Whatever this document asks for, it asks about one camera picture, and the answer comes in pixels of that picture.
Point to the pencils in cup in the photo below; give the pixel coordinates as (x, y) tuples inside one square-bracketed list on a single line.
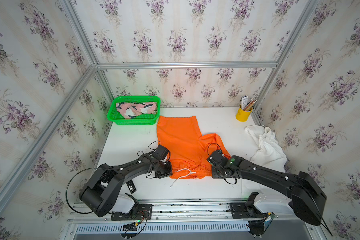
[(247, 103)]

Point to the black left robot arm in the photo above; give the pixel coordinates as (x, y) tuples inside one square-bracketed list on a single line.
[(101, 191)]

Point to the white cloth garment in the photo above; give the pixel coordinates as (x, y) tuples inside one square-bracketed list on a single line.
[(269, 153)]

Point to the pink shark print shorts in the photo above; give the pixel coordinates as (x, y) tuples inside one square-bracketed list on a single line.
[(133, 110)]

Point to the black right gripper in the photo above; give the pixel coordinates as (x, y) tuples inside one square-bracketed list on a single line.
[(213, 175)]

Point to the aluminium front rail frame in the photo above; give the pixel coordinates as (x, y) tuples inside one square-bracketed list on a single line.
[(185, 217)]

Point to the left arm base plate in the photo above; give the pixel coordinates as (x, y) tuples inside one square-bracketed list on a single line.
[(127, 208)]

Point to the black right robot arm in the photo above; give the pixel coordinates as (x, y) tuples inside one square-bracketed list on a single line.
[(307, 199)]

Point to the small green-lit circuit board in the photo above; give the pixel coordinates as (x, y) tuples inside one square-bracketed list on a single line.
[(130, 227)]

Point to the black remote-like device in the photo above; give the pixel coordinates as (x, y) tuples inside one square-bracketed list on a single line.
[(131, 186)]

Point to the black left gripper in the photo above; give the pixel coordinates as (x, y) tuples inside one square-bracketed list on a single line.
[(168, 171)]

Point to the yellow pen cup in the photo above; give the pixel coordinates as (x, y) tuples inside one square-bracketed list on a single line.
[(242, 116)]

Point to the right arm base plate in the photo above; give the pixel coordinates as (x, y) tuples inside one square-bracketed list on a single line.
[(247, 210)]

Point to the green plastic basket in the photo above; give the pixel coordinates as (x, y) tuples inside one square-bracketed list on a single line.
[(117, 118)]

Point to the orange shorts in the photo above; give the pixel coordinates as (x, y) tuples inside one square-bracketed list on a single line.
[(189, 149)]

